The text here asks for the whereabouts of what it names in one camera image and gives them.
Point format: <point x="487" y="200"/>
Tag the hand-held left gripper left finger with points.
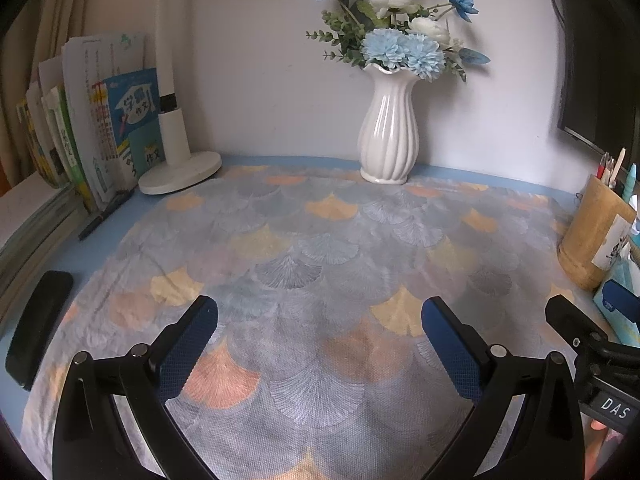
<point x="187" y="355"/>

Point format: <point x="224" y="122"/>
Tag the white ribbed vase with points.
<point x="387" y="130"/>

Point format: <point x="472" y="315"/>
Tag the dark monitor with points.
<point x="600" y="60"/>

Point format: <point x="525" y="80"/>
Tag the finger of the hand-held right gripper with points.
<point x="570" y="320"/>
<point x="622" y="300"/>

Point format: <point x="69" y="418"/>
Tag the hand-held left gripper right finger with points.
<point x="452" y="355"/>

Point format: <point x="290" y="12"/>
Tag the thin red pen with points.
<point x="606" y="167"/>

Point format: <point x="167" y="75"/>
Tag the printed tablecloth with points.
<point x="325" y="260"/>

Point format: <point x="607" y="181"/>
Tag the black marker pen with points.
<point x="102" y="216"/>

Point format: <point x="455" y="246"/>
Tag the blue and white artificial flowers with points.
<point x="400" y="50"/>

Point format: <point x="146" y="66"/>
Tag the white stick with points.
<point x="620" y="162"/>

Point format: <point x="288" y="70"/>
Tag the light blue tissue pack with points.
<point x="622" y="267"/>

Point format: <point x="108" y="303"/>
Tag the bamboo pen holder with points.
<point x="585" y="240"/>

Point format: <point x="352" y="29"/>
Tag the person's right hand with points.
<point x="600" y="440"/>

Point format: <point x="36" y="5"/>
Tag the row of upright books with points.
<point x="120" y="125"/>

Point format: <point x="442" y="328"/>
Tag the stack of flat books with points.
<point x="30" y="225"/>

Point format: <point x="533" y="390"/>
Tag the white desk lamp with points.
<point x="172" y="135"/>

